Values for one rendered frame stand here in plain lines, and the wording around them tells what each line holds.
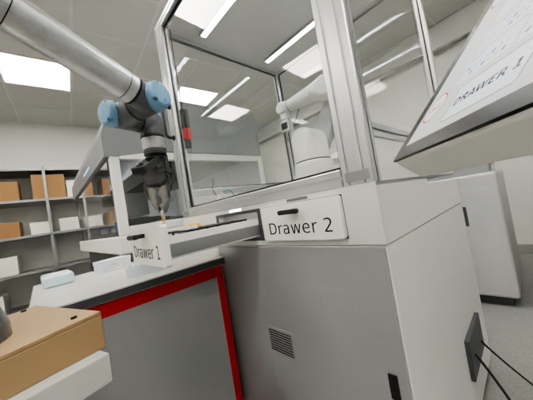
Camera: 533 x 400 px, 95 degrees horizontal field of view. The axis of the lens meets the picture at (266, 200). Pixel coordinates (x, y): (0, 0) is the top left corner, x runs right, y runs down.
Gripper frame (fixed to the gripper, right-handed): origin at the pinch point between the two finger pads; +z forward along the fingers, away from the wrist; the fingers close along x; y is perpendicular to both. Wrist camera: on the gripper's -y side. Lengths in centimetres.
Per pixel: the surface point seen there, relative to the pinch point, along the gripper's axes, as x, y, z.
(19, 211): 342, 242, -49
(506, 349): -139, 60, 100
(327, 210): -51, -14, 9
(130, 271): 18.0, 5.3, 19.7
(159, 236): -7.9, -17.9, 7.8
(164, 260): -8.9, -18.9, 14.0
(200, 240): -15.2, -9.7, 11.5
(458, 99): -61, -50, -3
